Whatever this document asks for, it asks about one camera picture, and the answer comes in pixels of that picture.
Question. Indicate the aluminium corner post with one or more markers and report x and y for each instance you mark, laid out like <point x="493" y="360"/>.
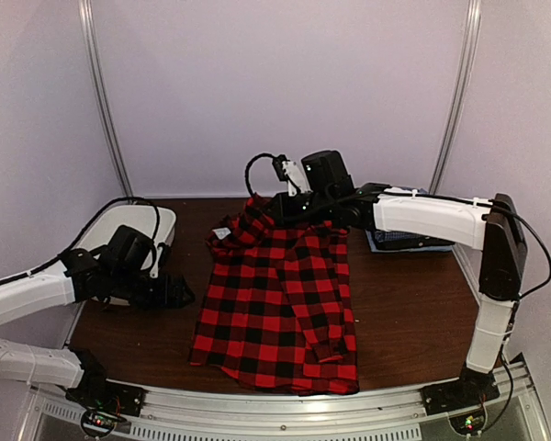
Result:
<point x="462" y="78"/>
<point x="86" y="15"/>

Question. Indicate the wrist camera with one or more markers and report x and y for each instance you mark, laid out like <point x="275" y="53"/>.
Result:
<point x="290" y="173"/>
<point x="158" y="262"/>

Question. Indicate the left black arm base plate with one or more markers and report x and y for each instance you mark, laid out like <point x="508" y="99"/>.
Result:
<point x="115" y="398"/>

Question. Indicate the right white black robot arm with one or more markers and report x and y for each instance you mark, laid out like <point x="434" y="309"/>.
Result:
<point x="319" y="188"/>

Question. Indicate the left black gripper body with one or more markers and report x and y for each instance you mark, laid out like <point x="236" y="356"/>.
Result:
<point x="142" y="297"/>

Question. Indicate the circuit board with leds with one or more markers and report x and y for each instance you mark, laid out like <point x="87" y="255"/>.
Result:
<point x="465" y="424"/>
<point x="96" y="424"/>

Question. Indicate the left aluminium corner post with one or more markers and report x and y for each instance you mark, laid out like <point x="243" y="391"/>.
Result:
<point x="86" y="15"/>

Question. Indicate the white plastic bin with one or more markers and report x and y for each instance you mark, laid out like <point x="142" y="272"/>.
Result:
<point x="123" y="240"/>

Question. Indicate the red black plaid shirt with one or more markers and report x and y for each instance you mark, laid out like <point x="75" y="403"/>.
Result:
<point x="277" y="315"/>

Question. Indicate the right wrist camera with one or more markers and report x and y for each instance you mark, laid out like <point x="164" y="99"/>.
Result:
<point x="290" y="173"/>

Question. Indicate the blue checked folded shirt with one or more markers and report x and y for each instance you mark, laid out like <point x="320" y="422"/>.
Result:
<point x="387" y="237"/>

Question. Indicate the light blue folded shirt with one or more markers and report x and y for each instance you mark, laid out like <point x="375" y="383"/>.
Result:
<point x="369" y="236"/>

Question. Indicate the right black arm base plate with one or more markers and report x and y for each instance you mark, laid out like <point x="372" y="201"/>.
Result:
<point x="456" y="395"/>

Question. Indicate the right circuit board with leds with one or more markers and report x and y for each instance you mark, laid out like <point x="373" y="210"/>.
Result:
<point x="465" y="424"/>

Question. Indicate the right aluminium corner post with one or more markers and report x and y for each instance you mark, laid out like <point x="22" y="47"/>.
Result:
<point x="462" y="78"/>

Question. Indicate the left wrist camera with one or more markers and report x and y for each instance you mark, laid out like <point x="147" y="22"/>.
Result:
<point x="158" y="262"/>

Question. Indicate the left circuit board with leds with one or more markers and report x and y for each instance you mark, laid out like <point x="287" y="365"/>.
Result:
<point x="96" y="424"/>

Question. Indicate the aluminium front frame rail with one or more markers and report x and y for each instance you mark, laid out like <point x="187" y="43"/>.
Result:
<point x="390" y="414"/>

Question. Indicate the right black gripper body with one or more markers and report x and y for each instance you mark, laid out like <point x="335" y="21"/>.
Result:
<point x="320" y="209"/>

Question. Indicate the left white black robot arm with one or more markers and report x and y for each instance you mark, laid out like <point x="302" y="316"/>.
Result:
<point x="69" y="279"/>

